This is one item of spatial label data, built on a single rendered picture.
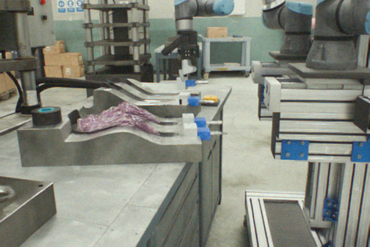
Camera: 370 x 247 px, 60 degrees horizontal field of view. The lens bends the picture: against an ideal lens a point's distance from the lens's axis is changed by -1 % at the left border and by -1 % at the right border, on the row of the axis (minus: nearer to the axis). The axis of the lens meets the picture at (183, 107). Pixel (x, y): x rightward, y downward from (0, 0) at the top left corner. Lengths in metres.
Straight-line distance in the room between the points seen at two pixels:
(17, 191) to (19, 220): 0.07
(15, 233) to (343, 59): 0.94
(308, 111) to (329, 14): 0.29
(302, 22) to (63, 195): 1.19
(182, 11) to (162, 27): 6.35
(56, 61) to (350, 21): 7.41
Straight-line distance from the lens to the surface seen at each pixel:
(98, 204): 0.76
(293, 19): 1.56
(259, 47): 7.82
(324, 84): 1.08
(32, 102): 1.62
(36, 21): 1.86
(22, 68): 1.57
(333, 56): 1.07
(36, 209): 0.70
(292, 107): 1.07
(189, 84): 1.39
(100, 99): 1.31
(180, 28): 1.38
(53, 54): 8.05
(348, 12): 1.02
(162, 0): 7.75
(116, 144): 0.92
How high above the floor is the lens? 1.18
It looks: 15 degrees down
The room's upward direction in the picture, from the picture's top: 1 degrees counter-clockwise
